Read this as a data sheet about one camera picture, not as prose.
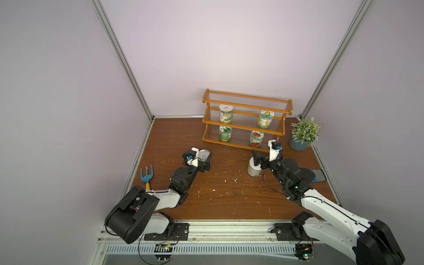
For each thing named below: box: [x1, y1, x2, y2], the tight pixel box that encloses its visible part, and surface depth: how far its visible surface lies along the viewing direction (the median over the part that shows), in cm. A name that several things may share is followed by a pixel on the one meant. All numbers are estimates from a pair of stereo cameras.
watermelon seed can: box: [197, 149, 211, 162], surface depth 89 cm
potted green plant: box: [289, 117, 322, 152], surface depth 92 cm
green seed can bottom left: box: [219, 125, 232, 142], surface depth 103 cm
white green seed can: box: [218, 103, 234, 124], surface depth 94 cm
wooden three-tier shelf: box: [202, 88, 294, 152], surface depth 97 cm
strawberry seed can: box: [249, 130, 265, 148], surface depth 99 cm
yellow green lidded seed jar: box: [257, 109, 275, 129], surface depth 92 cm
